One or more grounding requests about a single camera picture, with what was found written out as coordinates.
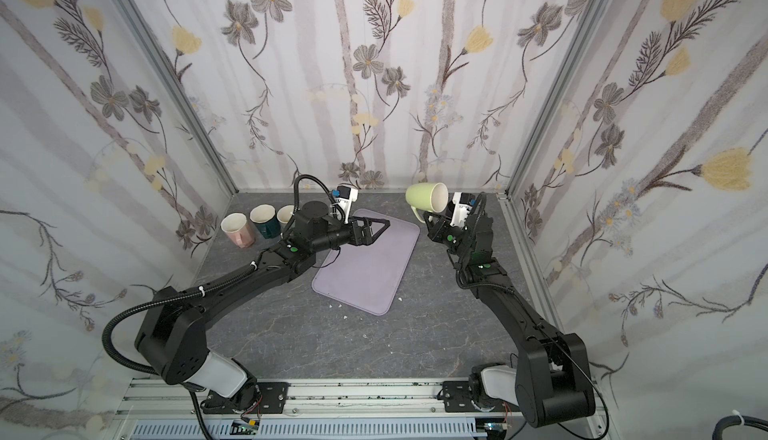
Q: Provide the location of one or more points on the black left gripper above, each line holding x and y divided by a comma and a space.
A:
359, 233

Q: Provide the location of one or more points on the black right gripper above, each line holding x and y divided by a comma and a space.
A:
443, 224

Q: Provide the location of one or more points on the light green ceramic mug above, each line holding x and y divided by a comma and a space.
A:
427, 198

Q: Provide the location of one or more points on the grey ceramic mug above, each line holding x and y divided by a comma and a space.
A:
284, 216

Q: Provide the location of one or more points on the dark green ceramic mug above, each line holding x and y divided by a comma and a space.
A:
264, 217

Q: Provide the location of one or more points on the pink ceramic mug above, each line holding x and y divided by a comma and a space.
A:
237, 227

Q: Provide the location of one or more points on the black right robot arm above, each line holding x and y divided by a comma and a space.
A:
552, 383

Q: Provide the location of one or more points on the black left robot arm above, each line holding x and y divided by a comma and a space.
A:
173, 335

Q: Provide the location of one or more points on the lavender plastic tray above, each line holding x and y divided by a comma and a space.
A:
368, 277

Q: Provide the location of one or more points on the small circuit board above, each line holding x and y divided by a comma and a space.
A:
244, 428

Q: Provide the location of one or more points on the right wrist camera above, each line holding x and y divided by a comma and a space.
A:
463, 204

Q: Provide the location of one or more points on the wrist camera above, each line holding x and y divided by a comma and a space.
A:
345, 196
463, 204

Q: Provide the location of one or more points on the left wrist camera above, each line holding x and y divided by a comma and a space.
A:
345, 196

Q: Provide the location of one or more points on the white slotted cable duct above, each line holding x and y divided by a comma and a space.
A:
376, 428

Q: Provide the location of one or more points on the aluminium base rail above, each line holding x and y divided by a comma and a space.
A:
328, 398

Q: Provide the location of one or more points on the aluminium right corner post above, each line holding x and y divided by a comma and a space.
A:
568, 67

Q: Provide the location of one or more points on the aluminium corner post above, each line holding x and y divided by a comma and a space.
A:
568, 67
163, 68

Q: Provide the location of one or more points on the aluminium left corner post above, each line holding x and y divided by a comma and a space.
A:
163, 68

